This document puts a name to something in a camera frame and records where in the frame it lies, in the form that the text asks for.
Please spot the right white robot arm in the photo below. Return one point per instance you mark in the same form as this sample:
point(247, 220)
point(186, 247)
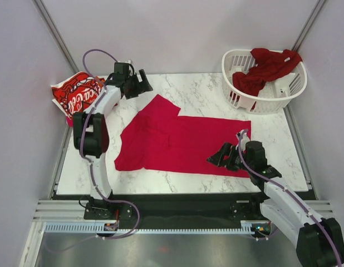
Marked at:
point(318, 241)

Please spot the light blue cable duct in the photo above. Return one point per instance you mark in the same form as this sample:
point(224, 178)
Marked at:
point(244, 228)

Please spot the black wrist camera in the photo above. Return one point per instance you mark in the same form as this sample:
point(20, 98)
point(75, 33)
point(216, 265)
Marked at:
point(123, 68)
point(255, 155)

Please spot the orange folded t-shirt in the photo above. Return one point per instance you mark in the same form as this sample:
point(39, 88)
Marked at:
point(100, 81)

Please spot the red coca-cola print t-shirt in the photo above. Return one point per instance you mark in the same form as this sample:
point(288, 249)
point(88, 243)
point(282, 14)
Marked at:
point(75, 94)

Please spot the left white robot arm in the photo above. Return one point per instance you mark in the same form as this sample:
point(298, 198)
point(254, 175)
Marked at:
point(90, 133)

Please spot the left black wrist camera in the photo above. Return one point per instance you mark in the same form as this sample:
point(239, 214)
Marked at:
point(123, 68)

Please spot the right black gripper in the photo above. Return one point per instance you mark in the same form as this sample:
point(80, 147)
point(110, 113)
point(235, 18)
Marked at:
point(227, 149)

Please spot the bright red t-shirt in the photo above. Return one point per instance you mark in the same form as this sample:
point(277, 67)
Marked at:
point(158, 138)

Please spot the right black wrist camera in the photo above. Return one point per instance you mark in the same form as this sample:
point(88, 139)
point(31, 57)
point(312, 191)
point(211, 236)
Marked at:
point(255, 155)

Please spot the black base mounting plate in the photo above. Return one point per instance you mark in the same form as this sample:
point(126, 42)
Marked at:
point(177, 210)

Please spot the white plastic laundry basket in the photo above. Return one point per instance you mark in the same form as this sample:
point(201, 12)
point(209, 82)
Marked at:
point(275, 96)

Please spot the dark red t-shirt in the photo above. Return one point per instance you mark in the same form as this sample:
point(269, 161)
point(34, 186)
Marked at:
point(269, 67)

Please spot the aluminium extrusion rail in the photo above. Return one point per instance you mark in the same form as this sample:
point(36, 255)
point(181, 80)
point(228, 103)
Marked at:
point(58, 211)

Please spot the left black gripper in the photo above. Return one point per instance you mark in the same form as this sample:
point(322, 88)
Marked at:
point(142, 87)

